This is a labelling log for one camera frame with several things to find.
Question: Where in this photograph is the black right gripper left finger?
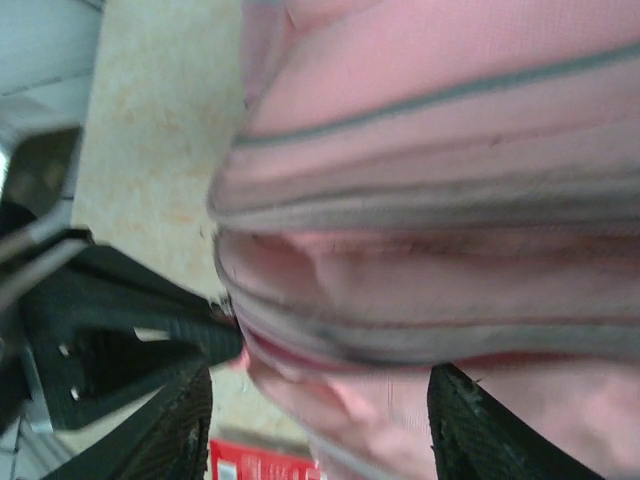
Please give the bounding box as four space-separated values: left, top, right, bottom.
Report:
44 364 214 480

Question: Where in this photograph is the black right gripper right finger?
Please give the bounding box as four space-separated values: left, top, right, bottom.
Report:
427 362 616 480

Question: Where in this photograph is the pink student backpack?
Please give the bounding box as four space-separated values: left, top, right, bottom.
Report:
207 0 640 480

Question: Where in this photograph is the red card package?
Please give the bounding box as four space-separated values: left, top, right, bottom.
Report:
207 439 321 480

